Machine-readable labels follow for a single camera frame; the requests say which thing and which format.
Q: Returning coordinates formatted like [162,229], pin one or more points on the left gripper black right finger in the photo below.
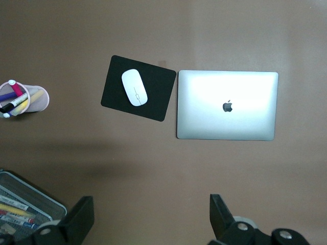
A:
[222,222]

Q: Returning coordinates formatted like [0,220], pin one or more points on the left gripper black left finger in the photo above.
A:
[79,219]

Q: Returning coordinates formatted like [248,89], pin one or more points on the silver laptop computer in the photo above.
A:
[227,114]

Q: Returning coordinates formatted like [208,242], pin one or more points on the yellow marker with label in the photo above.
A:
[12,209]

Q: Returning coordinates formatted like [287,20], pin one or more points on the white marker black cap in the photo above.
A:
[18,100]

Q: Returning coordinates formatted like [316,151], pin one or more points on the purple marker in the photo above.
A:
[7,96]

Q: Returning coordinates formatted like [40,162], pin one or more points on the magenta marker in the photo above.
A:
[16,89]

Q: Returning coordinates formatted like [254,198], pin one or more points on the grey metal mesh tray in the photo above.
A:
[43,204]

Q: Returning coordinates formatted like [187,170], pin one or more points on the white labelled pen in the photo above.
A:
[20,219]

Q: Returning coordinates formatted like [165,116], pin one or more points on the pink mesh pen cup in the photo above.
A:
[41,102]

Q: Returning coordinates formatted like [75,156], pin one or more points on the black mouse pad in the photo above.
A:
[112,99]

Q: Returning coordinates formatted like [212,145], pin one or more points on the yellow highlighter pen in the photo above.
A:
[21,107]

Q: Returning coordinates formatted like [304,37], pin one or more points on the white computer mouse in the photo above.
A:
[134,86]

